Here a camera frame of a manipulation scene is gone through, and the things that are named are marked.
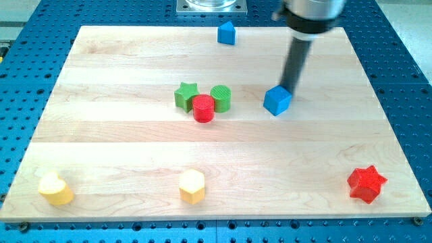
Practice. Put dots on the blue pentagon house block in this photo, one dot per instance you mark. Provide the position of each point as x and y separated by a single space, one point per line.
226 34

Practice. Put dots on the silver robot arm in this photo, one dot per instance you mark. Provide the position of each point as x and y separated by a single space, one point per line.
306 19

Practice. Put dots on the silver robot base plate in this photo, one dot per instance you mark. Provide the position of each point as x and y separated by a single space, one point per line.
210 7

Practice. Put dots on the yellow heart block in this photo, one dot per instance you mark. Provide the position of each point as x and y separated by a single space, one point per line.
54 189

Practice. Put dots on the red cylinder block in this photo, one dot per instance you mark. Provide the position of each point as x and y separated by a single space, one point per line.
203 108

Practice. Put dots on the green star block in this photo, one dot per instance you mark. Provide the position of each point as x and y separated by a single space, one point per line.
184 95

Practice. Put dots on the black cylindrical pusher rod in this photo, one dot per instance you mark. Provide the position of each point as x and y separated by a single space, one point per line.
295 61

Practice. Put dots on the green cylinder block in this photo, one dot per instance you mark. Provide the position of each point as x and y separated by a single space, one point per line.
222 98

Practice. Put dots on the wooden board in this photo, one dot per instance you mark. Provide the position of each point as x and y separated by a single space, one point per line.
113 133

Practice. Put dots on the yellow hexagon block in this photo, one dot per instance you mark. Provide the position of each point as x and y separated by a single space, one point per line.
192 186

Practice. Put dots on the blue cube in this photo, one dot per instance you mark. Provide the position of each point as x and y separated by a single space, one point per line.
277 100

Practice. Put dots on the red star block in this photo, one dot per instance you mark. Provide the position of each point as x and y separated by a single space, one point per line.
366 183

